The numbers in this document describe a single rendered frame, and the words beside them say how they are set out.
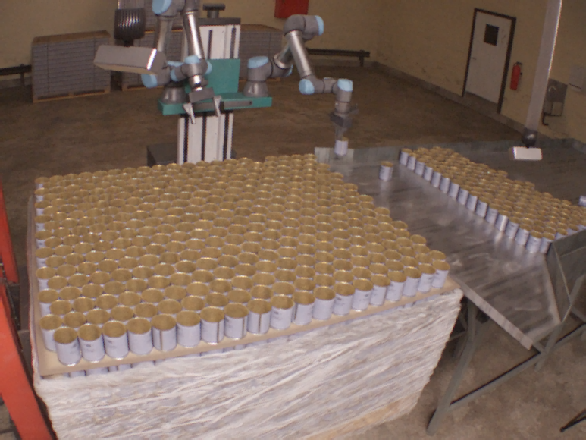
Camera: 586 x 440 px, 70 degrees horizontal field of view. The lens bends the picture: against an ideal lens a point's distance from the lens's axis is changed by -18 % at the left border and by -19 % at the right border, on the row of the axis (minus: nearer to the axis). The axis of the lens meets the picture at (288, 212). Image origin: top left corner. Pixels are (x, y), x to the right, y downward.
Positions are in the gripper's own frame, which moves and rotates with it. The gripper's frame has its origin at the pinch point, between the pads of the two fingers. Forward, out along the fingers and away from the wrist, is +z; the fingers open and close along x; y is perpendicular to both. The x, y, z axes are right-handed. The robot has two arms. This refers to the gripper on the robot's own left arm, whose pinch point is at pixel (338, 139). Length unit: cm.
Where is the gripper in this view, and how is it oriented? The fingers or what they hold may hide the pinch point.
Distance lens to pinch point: 254.3
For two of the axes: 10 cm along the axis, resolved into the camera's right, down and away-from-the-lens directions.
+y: -8.9, 1.3, -4.4
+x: 4.5, 4.5, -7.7
